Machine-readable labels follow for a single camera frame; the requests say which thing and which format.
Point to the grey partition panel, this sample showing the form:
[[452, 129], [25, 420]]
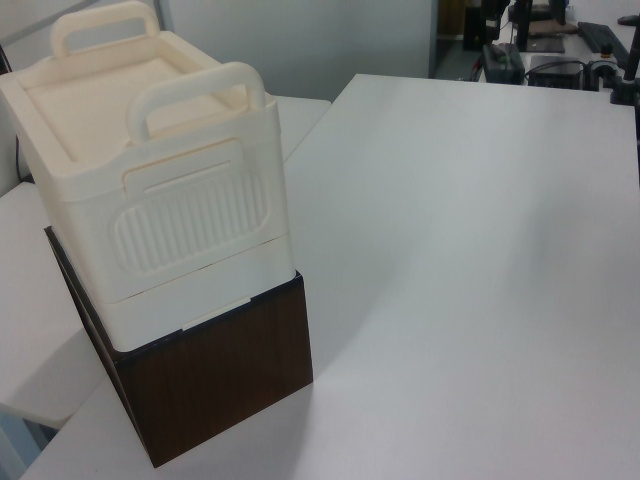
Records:
[[300, 45]]

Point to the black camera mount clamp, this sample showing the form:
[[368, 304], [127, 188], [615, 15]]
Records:
[[626, 85]]

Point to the black box device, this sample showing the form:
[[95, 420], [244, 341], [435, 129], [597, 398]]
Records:
[[555, 70]]

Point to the black monitor stand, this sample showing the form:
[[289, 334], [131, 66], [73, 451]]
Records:
[[530, 42]]

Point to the black pole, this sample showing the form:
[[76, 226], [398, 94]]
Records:
[[4, 57]]

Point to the dark wood grain box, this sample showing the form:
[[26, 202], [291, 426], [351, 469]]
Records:
[[220, 380]]

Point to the black keyboard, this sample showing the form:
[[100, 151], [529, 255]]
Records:
[[600, 35]]

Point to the green and black device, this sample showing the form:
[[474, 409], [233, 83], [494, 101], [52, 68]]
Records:
[[502, 62]]

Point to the white side table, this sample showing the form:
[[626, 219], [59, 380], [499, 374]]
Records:
[[300, 120], [35, 350]]

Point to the black computer tower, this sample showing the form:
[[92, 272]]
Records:
[[472, 27]]

